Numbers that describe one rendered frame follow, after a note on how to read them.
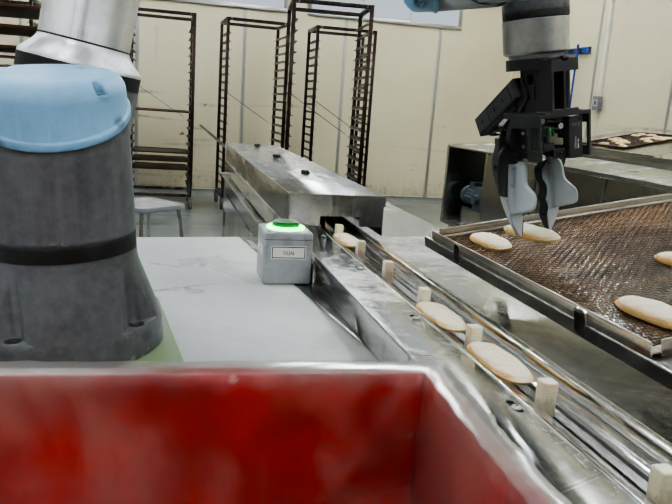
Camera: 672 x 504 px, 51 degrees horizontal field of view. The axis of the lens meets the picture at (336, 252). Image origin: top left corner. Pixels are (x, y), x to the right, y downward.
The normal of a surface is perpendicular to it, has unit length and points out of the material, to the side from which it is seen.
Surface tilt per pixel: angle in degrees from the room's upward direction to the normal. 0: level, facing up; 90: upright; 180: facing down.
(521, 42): 97
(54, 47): 43
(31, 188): 93
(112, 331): 72
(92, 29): 93
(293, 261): 90
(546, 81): 99
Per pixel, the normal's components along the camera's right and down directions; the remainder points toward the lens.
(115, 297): 0.81, -0.15
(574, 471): 0.07, -0.98
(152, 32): 0.24, 0.22
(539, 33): -0.18, 0.25
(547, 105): -0.93, 0.17
